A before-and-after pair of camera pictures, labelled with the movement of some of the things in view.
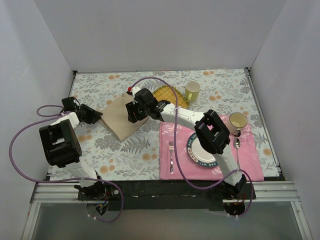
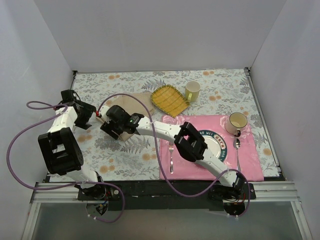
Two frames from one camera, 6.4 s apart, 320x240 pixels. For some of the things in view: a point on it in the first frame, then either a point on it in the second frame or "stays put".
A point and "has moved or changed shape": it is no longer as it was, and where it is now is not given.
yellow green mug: x=192 y=90 stays put
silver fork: x=171 y=147 stays put
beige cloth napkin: x=115 y=117 has moved or changed shape
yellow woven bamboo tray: x=166 y=93 stays put
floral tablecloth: x=108 y=157 stays put
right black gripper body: x=133 y=111 -> x=109 y=128
